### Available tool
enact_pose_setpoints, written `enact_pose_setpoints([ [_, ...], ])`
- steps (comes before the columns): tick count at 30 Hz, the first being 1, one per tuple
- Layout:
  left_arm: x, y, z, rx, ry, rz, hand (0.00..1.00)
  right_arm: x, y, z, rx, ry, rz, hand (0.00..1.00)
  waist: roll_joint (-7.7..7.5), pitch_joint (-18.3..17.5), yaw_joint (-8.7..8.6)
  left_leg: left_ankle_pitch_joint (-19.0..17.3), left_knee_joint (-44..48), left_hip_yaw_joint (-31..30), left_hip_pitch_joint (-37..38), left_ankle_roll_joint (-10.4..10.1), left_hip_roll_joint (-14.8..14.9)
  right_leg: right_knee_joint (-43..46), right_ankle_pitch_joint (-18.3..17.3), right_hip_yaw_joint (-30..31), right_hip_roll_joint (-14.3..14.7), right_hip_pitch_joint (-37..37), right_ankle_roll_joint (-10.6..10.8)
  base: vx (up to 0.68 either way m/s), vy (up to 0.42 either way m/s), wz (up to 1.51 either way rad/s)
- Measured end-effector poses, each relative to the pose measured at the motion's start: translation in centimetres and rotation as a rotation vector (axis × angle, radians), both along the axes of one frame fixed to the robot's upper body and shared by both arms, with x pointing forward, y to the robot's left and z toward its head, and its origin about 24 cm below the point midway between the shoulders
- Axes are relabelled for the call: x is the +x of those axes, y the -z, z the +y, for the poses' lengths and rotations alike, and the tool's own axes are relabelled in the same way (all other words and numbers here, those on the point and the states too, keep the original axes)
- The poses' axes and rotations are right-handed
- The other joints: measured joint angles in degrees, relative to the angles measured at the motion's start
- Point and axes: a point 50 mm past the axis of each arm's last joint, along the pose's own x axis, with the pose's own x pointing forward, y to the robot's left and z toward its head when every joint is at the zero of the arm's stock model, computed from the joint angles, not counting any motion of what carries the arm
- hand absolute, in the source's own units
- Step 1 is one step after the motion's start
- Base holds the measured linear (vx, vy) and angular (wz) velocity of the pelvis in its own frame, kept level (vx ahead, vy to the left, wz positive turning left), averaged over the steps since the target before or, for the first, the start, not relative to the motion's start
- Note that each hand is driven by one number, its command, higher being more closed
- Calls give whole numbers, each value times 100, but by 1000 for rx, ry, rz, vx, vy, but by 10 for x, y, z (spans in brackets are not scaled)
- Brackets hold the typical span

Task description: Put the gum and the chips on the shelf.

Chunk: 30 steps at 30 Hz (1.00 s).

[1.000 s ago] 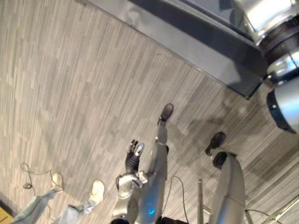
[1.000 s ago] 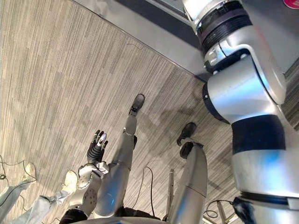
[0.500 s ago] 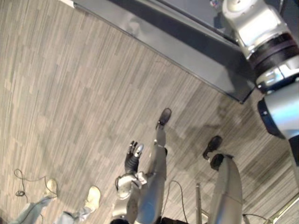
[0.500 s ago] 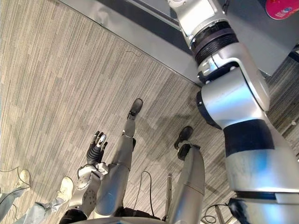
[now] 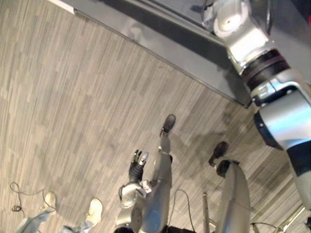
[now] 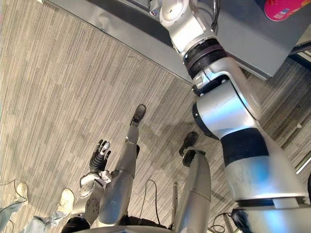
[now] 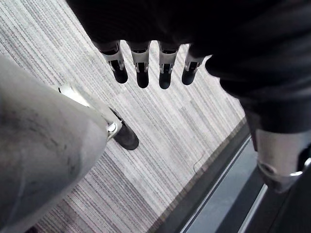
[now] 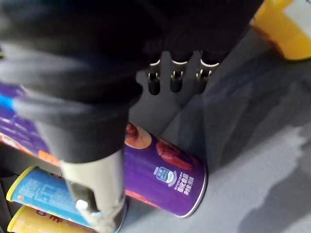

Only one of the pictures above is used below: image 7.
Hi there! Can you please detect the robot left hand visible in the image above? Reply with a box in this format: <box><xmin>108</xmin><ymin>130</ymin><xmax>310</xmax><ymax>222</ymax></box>
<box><xmin>66</xmin><ymin>0</ymin><xmax>311</xmax><ymax>194</ymax></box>

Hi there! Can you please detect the dark shelf base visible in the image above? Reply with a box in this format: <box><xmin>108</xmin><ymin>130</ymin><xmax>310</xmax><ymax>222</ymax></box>
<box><xmin>147</xmin><ymin>118</ymin><xmax>311</xmax><ymax>233</ymax></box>

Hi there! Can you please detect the dark robot foot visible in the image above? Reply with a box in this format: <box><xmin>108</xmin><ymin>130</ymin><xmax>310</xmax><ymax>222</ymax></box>
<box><xmin>108</xmin><ymin>108</ymin><xmax>139</xmax><ymax>150</ymax></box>

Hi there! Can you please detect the silver robot leg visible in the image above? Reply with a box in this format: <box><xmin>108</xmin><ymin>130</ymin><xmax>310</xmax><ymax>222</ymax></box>
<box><xmin>0</xmin><ymin>53</ymin><xmax>122</xmax><ymax>233</ymax></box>

